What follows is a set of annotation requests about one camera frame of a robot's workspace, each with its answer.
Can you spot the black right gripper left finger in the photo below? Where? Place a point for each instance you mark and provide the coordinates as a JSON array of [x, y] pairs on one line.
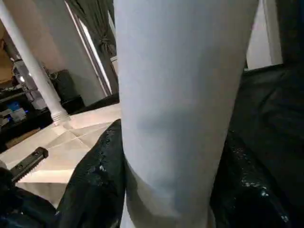
[[95, 190]]

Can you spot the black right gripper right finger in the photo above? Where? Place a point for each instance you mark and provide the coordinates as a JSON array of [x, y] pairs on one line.
[[247, 202]]

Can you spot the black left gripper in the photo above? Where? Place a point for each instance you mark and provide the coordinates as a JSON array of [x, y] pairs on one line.
[[31, 164]]

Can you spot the white plastic table leg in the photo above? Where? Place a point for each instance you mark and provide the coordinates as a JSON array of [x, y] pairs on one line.
[[178, 95], [35, 66]]

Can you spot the black low media shelf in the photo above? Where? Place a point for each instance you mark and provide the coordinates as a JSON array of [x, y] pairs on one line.
[[23, 123]]

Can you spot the black mat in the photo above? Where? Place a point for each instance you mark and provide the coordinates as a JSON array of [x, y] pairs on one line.
[[273, 107]]

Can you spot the black floor box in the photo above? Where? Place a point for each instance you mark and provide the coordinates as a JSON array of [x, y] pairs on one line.
[[66, 90]]

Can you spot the grey curtain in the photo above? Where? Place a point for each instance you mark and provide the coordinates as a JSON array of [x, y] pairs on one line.
[[102, 35]]

